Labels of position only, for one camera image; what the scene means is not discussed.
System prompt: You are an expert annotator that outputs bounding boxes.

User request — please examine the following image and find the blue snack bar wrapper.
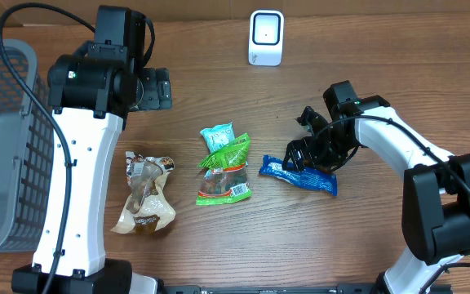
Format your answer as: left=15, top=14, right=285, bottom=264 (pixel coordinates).
left=259, top=155, right=338, bottom=196

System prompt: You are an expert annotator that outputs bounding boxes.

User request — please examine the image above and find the teal snack packet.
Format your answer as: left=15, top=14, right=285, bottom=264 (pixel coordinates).
left=200, top=122, right=235, bottom=153

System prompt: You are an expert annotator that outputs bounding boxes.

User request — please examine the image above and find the green packet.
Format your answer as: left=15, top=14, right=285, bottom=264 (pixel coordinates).
left=196, top=133, right=252, bottom=206

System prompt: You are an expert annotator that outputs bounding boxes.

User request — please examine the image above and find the beige snack bag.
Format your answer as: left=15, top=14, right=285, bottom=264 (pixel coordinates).
left=111, top=151, right=175, bottom=234

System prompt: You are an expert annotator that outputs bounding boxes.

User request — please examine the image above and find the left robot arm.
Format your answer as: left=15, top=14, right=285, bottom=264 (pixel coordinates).
left=11, top=6, right=172, bottom=294

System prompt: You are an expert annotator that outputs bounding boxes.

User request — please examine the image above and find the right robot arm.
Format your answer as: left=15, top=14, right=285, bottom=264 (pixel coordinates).
left=282, top=81, right=470, bottom=293

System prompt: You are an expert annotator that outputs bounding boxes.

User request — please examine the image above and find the white barcode scanner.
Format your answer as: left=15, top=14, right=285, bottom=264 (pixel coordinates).
left=248, top=10, right=284, bottom=67

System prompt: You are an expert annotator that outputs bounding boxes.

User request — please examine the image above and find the grey plastic mesh basket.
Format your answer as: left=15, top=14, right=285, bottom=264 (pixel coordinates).
left=0, top=56, right=54, bottom=253

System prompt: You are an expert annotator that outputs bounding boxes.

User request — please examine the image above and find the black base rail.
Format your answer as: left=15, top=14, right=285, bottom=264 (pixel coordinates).
left=161, top=283, right=454, bottom=294

